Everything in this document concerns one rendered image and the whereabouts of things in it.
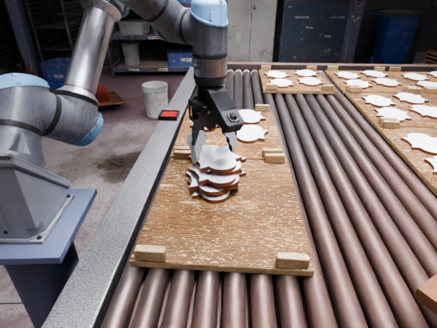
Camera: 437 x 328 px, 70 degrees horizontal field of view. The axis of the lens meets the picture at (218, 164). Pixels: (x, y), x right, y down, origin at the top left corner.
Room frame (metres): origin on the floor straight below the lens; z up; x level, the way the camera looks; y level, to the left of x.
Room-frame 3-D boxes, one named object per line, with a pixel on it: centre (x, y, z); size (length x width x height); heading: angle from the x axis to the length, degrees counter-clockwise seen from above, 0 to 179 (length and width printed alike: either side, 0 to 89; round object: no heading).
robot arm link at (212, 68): (0.71, 0.02, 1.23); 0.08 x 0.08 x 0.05
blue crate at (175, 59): (5.60, 0.57, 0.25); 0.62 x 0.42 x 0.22; 99
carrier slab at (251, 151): (1.04, -0.04, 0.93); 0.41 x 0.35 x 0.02; 178
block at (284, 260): (0.41, -0.14, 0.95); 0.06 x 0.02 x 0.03; 86
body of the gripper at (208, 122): (0.72, 0.02, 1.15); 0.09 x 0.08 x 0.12; 29
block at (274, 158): (0.80, -0.16, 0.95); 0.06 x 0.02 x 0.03; 86
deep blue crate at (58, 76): (4.78, 2.31, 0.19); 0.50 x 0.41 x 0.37; 85
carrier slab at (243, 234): (0.62, -0.02, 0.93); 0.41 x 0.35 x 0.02; 176
